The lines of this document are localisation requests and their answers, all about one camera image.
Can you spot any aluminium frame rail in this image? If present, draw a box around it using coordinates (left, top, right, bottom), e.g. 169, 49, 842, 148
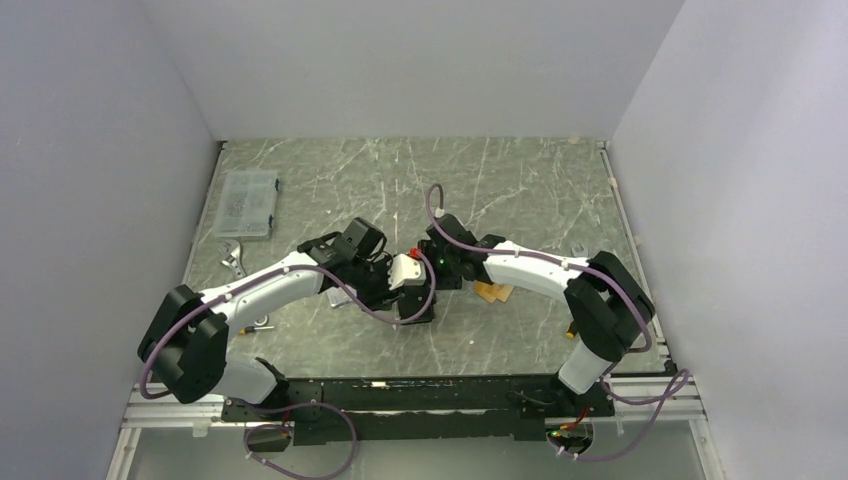
122, 377, 707, 437

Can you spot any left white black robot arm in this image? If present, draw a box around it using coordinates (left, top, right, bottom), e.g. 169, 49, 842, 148
138, 217, 397, 420

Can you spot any orange card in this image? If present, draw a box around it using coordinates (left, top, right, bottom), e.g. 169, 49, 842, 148
473, 281, 514, 304

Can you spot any clear plastic screw box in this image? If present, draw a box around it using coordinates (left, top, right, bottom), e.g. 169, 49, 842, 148
211, 169, 281, 240

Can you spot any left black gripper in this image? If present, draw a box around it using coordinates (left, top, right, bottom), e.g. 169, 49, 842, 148
347, 254, 405, 312

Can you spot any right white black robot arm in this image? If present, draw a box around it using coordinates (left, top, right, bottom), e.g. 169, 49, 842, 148
426, 214, 656, 415

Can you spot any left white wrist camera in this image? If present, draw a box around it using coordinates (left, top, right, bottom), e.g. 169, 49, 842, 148
388, 253, 427, 291

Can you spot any silver credit card stack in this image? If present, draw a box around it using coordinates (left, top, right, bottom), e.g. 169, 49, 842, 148
327, 292, 352, 309

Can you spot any black leather card holder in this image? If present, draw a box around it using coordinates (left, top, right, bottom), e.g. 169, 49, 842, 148
396, 284, 436, 324

